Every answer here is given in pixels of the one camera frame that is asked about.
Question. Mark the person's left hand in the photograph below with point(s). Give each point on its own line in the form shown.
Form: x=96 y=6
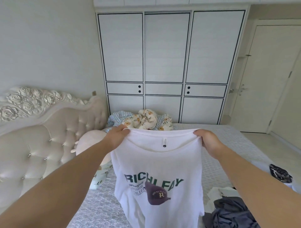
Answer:
x=115 y=136

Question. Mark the person's right hand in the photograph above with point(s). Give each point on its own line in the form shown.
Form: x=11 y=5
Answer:
x=211 y=143

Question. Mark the white printed t-shirt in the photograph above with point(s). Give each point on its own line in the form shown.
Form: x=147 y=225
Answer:
x=217 y=193

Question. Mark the light blue hooded jacket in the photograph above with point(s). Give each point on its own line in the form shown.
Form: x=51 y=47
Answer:
x=263 y=167

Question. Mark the white garment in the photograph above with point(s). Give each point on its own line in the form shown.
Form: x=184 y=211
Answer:
x=157 y=188

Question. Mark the bed with grey patterned sheet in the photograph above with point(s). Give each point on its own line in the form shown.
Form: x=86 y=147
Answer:
x=89 y=206

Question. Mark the dark purple patterned garment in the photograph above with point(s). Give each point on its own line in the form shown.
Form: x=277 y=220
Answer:
x=281 y=173

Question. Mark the person's right forearm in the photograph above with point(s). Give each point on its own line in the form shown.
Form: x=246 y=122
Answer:
x=263 y=188

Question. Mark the person's left forearm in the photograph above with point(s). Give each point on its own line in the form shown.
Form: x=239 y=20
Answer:
x=51 y=192

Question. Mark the floral bunched quilt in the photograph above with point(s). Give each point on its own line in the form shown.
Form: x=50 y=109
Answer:
x=115 y=117

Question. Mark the pink plush pillow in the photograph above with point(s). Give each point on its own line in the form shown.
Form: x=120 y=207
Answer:
x=89 y=141

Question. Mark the floral pillow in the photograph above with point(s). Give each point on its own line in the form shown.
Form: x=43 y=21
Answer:
x=99 y=176

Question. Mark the beige tufted headboard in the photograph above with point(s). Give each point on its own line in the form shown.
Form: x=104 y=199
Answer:
x=37 y=145

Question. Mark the white door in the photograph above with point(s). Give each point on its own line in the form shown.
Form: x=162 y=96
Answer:
x=268 y=80

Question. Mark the white wardrobe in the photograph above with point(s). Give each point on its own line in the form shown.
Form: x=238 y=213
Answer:
x=169 y=56

